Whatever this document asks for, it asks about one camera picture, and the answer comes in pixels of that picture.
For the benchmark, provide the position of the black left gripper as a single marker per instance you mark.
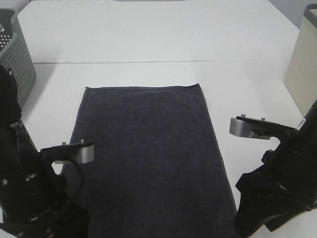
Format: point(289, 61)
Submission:
point(32, 196)

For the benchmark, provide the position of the dark navy towel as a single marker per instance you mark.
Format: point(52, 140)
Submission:
point(157, 171)

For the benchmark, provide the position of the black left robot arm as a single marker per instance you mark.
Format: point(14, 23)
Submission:
point(12, 129)

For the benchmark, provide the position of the grey perforated plastic basket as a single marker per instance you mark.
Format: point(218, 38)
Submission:
point(14, 54)

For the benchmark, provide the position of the beige fabric storage bin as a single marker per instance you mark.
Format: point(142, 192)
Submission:
point(301, 75)

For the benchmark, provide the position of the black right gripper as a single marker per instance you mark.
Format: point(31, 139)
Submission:
point(285, 186)

